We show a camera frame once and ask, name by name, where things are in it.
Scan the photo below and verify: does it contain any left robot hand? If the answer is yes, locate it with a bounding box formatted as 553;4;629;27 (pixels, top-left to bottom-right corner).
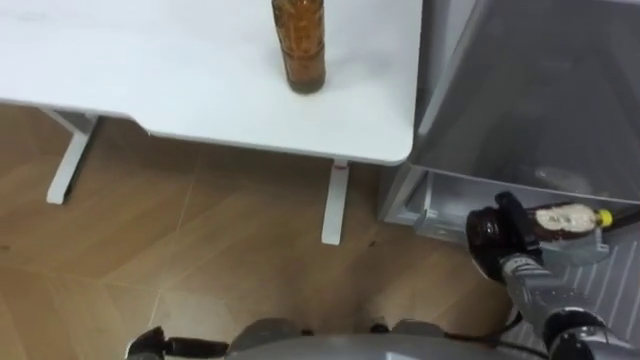
126;325;231;360

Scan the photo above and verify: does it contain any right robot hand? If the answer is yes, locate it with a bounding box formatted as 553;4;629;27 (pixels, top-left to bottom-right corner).
469;191;546;284

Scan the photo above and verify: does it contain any brown bottle with yellow cap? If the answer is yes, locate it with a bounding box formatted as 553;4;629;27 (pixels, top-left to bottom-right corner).
467;201;614;251

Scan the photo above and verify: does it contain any grey fridge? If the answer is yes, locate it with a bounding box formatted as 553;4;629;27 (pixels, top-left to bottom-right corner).
378;0;640;247

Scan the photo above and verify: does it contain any robot body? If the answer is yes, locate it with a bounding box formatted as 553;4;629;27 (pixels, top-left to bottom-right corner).
224;332;551;360

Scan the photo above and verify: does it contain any brown bottle with green cap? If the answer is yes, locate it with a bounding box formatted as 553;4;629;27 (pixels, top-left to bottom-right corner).
270;0;328;96

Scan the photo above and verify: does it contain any white desk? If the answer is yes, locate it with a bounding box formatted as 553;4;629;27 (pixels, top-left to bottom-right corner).
0;0;424;247

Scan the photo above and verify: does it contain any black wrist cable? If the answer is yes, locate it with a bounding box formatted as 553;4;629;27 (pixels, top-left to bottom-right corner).
443;311;551;360

